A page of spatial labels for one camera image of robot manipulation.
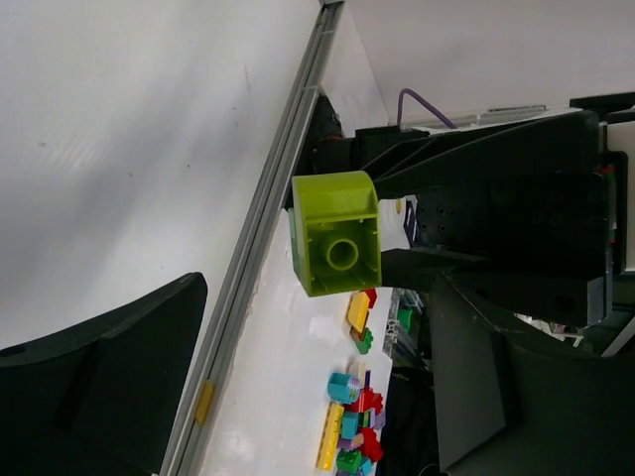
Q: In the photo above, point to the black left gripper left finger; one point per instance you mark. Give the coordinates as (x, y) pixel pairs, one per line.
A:
(101, 397)

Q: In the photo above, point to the colourful lego pile outside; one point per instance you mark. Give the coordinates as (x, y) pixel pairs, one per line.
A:
(364, 339)

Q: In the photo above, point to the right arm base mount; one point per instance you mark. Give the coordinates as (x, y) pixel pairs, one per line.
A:
(326, 150)

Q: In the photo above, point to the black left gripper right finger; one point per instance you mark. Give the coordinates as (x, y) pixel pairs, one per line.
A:
(511, 400)

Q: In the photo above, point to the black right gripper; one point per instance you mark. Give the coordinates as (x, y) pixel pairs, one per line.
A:
(526, 197)

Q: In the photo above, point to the aluminium rail front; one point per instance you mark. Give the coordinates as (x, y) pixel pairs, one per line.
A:
(212, 364)

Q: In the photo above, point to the lime curved lego brick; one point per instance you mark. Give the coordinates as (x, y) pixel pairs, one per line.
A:
(336, 233)

